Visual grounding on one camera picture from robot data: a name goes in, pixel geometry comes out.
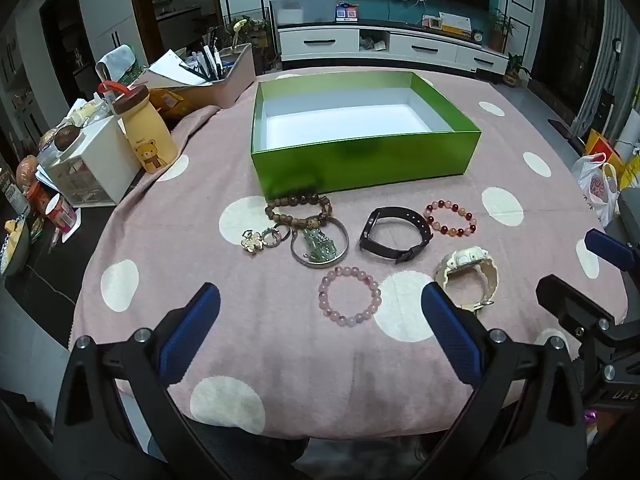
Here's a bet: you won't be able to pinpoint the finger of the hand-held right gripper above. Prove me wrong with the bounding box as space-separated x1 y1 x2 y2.
584 228 640 274
535 274 623 396

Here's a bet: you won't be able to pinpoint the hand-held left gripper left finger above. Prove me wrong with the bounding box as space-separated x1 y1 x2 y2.
52 282 226 480

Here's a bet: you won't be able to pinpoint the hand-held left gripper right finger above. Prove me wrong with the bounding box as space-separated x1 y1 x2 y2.
415 282 588 480

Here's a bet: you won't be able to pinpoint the white digital watch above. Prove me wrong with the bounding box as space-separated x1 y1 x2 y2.
433 250 501 315

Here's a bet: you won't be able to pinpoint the black fitness band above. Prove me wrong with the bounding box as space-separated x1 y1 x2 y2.
358 206 434 265

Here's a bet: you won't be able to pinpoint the red orange bead bracelet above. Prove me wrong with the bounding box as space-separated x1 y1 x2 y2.
424 199 478 237

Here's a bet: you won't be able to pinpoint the pink bead bracelet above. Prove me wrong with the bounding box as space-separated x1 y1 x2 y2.
318 266 382 327

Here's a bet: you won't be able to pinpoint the green jade pendant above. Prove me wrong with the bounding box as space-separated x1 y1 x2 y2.
299 227 337 263

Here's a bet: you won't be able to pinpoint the green cardboard box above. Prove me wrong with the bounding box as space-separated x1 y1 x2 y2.
250 71 482 201

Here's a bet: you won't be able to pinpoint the white plastic bag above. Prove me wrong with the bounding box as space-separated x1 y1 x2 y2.
571 152 621 223

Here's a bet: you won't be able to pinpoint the pink polka dot blanket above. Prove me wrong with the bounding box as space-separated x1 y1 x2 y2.
72 67 631 441

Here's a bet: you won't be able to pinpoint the yellow paper bag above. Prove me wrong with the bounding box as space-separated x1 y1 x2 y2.
585 129 640 186

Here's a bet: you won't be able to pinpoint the silver bangle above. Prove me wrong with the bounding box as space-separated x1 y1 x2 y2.
290 217 349 269

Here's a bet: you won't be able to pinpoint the red label cup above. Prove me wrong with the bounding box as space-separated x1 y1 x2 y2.
44 192 78 233

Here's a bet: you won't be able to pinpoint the yellow bear bottle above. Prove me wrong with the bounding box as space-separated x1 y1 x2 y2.
97 80 179 175

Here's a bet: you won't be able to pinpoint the white storage box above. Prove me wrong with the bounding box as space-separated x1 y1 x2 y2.
50 116 143 208

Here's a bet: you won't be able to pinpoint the metal bowl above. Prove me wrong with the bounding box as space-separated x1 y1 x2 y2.
0 215 32 277

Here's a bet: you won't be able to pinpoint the small potted plant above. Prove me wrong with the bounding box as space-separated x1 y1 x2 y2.
502 53 531 88

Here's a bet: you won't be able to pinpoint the brown round pastry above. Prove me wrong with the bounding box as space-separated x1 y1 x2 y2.
52 125 82 152

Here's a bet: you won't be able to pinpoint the orange snack packet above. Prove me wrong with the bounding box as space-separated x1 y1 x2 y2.
150 87 187 112

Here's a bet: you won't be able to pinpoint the tall potted plant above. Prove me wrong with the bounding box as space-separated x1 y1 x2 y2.
489 8 518 53

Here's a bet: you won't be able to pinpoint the pack of cream bottles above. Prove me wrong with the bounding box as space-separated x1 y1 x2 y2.
65 97 108 126

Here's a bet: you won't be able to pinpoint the pink desk organizer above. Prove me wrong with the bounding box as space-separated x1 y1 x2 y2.
145 42 257 110

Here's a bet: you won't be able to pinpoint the white papers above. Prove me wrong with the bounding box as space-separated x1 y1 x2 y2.
132 49 211 88

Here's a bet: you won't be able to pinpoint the bunch of pens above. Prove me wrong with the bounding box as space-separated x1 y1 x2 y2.
179 27 231 83

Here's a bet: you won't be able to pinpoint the white yellow box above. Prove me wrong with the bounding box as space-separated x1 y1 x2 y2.
440 11 473 38

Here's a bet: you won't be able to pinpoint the rolled pale cloth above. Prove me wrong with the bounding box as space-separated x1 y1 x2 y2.
96 44 137 81

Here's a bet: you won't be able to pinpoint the dark planter with plants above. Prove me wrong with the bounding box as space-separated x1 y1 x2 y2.
225 17 273 51

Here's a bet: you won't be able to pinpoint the white tv cabinet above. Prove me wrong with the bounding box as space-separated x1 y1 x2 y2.
276 19 511 73

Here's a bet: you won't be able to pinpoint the gold flower keychain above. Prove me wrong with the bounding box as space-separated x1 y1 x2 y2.
241 225 292 256

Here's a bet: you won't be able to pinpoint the brown wooden bead bracelet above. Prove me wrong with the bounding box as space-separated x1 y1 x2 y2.
264 193 333 228

